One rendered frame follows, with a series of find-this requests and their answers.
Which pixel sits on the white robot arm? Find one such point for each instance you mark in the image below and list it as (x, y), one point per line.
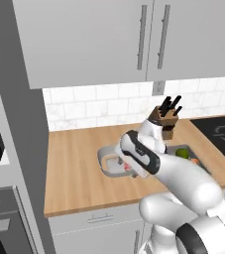
(183, 180)

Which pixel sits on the green lime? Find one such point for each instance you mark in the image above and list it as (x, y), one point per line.
(182, 153)

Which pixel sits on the grey vegetable container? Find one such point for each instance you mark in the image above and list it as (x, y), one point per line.
(194, 153)

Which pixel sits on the brown wooden knife block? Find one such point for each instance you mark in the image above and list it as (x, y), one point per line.
(170, 127)

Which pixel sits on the grey tall cabinet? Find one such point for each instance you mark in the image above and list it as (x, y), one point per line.
(21, 115)

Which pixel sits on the wide grey upper cupboard door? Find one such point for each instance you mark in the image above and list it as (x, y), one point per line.
(84, 39)

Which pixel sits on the black hob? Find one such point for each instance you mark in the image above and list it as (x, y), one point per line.
(216, 135)

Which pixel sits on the grey drawer front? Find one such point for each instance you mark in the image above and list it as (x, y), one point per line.
(67, 223)

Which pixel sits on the grey lower cupboard door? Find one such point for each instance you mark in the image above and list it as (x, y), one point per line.
(94, 241)

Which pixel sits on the grey black oven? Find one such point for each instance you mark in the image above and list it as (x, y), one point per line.
(15, 228)

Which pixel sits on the grey wall outlet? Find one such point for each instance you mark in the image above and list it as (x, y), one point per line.
(158, 88)

